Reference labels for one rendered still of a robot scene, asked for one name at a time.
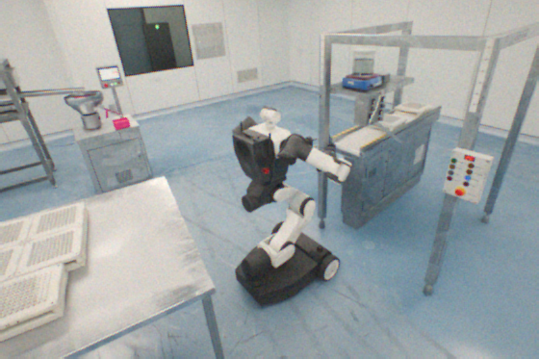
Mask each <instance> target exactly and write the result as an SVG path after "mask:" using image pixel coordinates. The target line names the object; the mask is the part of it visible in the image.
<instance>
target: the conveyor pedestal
mask: <svg viewBox="0 0 539 359"><path fill-rule="evenodd" d="M433 123H434V122H433ZM433 123H431V126H429V125H428V126H427V127H424V128H423V129H422V130H420V131H418V132H417V133H414V134H412V136H410V137H409V138H406V141H403V140H402V142H401V143H397V144H395V145H393V146H391V147H390V148H389V149H387V150H384V151H383V152H381V153H379V154H378V155H377V156H374V157H372V160H371V161H366V162H364V163H361V162H360V161H359V162H357V161H354V160H353V159H350V158H349V157H347V156H344V160H345V161H347V162H350V163H351V167H350V171H349V173H348V176H347V178H346V179H345V180H344V181H343V188H342V202H341V213H344V218H343V223H344V224H347V225H349V226H350V227H352V228H353V229H355V230H359V229H360V228H361V227H362V226H363V225H364V224H367V222H369V221H370V220H371V219H372V218H374V217H376V216H377V214H378V213H381V212H382V211H383V210H384V209H385V208H387V207H389V205H391V204H392V203H393V202H395V201H396V200H397V199H399V198H400V197H401V196H402V195H404V194H405V193H406V192H407V191H409V190H411V189H412V188H413V187H414V186H415V185H417V184H418V183H420V178H421V174H423V173H424V165H425V161H426V156H427V152H428V148H429V140H430V136H431V132H432V127H433Z"/></svg>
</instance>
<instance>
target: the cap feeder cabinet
mask: <svg viewBox="0 0 539 359"><path fill-rule="evenodd" d="M124 117H127V118H128V119H129V121H130V124H131V127H125V128H122V129H119V130H116V129H115V127H114V124H113V120H115V119H119V116H115V117H111V118H108V119H103V120H102V126H98V127H96V130H95V129H94V128H91V129H86V128H83V127H85V126H84V124H80V125H77V126H72V127H73V134H74V138H75V140H76V141H77V143H78V145H79V149H80V152H81V154H82V156H83V158H84V161H85V163H86V167H87V169H88V172H89V174H90V178H91V182H92V183H93V185H94V188H95V189H96V192H97V194H98V195H99V194H102V193H105V192H110V191H114V190H120V189H122V188H126V187H128V186H132V185H134V184H138V183H141V182H143V181H146V180H149V179H152V177H153V175H152V172H151V168H150V166H149V160H148V157H147V154H146V151H145V148H144V144H143V138H142V135H141V130H140V126H139V124H138V123H137V122H136V121H135V120H134V119H133V118H132V117H131V116H130V115H124Z"/></svg>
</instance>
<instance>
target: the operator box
mask: <svg viewBox="0 0 539 359"><path fill-rule="evenodd" d="M464 155H471V156H475V161H474V162H472V161H466V160H464ZM452 158H455V159H457V163H455V164H453V165H455V166H456V167H457V168H455V169H451V168H450V167H448V171H449V170H452V171H453V172H454V174H453V175H449V174H448V171H447V176H451V177H452V181H448V180H447V178H446V182H445V185H444V188H443V192H446V193H447V194H450V195H454V196H457V197H459V198H461V199H463V200H466V201H470V202H473V203H474V204H477V203H478V201H480V199H481V195H482V192H483V190H484V186H485V184H486V181H487V176H488V172H489V170H490V167H491V165H492V163H493V156H489V155H482V154H480V153H476V152H473V151H470V150H467V149H461V148H458V147H456V148H455V149H452V155H451V158H450V161H449V166H450V165H451V164H452V161H451V159H452ZM459 162H461V163H462V162H463V164H461V163H459ZM469 163H473V164H475V167H474V168H469V167H468V164H469ZM477 167H481V168H477ZM467 169H471V170H472V171H473V173H472V174H471V175H470V174H468V173H467V172H466V170H467ZM455 173H457V174H455ZM476 174H477V175H476ZM480 174H481V175H480ZM466 175H470V177H471V180H470V181H467V180H465V179H464V176H466ZM482 176H483V177H482ZM472 178H474V179H475V180H474V179H473V180H472ZM455 180H456V181H455ZM464 181H467V182H469V183H470V185H471V186H469V187H464V185H463V183H464ZM476 181H479V182H476ZM473 185H474V187H473ZM457 187H463V189H465V190H466V194H465V195H461V196H459V195H456V194H455V189H456V188H457ZM474 195H475V196H474Z"/></svg>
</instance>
